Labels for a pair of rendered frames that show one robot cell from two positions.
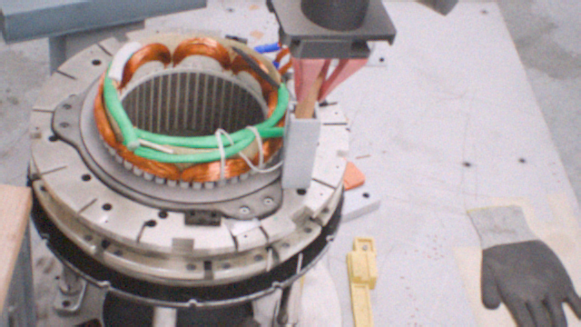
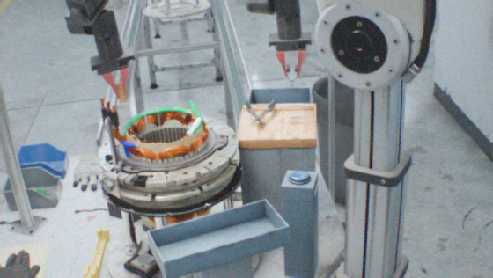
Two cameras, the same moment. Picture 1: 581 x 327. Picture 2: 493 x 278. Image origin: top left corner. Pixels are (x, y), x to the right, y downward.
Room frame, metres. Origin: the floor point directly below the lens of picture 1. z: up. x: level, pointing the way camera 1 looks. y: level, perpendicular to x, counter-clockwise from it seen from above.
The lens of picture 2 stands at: (2.12, 0.50, 1.76)
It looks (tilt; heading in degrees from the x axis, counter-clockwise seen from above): 27 degrees down; 190
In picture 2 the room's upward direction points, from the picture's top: 4 degrees counter-clockwise
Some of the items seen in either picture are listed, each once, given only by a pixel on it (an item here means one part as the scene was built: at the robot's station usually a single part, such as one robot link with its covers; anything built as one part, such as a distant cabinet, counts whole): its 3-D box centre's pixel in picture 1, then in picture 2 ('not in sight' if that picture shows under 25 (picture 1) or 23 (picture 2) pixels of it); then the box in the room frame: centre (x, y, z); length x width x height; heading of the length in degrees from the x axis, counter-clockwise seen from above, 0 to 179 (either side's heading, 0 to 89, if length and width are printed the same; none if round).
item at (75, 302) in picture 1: (71, 290); not in sight; (0.86, 0.23, 0.81); 0.07 x 0.03 x 0.01; 1
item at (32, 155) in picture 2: not in sight; (41, 162); (0.47, -0.46, 0.82); 0.16 x 0.14 x 0.07; 106
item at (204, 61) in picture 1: (201, 61); not in sight; (0.94, 0.11, 1.12); 0.05 x 0.01 x 0.02; 99
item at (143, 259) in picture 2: not in sight; (144, 261); (0.95, 0.03, 0.83); 0.05 x 0.04 x 0.02; 63
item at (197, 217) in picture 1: (203, 215); not in sight; (0.74, 0.07, 1.10); 0.03 x 0.01 x 0.01; 98
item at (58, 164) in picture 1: (191, 130); (167, 148); (0.87, 0.10, 1.09); 0.32 x 0.32 x 0.01
